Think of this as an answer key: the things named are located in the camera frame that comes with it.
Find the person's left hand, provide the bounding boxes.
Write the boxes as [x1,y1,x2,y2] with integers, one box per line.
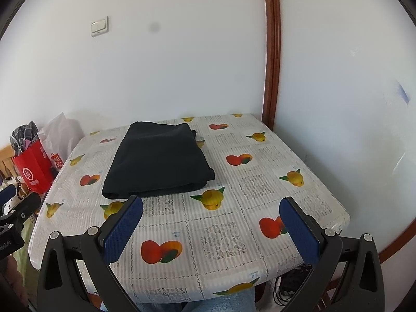
[4,255,28,307]

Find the white wall switch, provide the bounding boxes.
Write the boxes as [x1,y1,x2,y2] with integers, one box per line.
[90,16,109,37]

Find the blue jeans leg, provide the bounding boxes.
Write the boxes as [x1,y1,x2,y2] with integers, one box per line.
[136,287,256,312]

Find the white plastic bag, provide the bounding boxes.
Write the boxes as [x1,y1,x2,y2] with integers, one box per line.
[38,113,84,169]

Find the plaid cloth bundle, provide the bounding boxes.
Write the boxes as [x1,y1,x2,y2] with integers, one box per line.
[10,121,39,156]

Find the brown wooden door frame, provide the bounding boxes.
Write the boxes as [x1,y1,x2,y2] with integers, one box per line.
[262,0,281,130]

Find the black cables under table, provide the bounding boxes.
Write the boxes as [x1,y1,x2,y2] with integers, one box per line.
[271,263,315,307]

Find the black t-shirt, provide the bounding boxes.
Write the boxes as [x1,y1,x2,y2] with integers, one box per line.
[102,122,215,200]

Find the fruit print tablecloth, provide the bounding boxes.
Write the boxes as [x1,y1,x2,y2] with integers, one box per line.
[27,113,351,304]

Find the red shopping bag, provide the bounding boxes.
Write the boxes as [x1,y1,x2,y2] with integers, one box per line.
[13,140,63,194]

